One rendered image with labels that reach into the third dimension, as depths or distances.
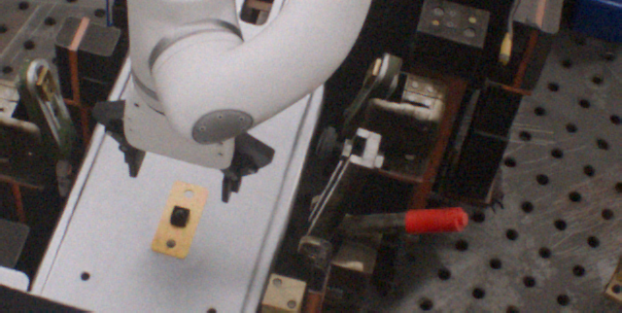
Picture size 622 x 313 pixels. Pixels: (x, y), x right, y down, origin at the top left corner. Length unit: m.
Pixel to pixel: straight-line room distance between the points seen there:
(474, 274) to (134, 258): 0.53
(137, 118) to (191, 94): 0.19
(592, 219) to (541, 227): 0.07
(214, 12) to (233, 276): 0.38
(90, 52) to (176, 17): 0.48
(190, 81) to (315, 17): 0.10
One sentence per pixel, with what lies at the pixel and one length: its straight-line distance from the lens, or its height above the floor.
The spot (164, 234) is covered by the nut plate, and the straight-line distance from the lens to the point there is 1.28.
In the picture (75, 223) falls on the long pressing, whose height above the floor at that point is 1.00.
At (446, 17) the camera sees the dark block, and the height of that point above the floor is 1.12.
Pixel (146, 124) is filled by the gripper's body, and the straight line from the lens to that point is 1.11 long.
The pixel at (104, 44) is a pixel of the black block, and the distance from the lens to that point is 1.42.
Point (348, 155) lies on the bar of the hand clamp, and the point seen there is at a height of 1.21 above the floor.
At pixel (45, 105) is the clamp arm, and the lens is 1.28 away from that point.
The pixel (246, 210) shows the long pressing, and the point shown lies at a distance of 1.29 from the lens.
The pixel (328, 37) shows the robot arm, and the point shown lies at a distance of 0.92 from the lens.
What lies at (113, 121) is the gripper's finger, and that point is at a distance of 1.17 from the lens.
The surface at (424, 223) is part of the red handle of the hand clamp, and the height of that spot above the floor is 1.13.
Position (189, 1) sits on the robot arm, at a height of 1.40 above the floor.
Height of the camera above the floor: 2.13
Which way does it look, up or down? 57 degrees down
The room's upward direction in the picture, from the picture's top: 10 degrees clockwise
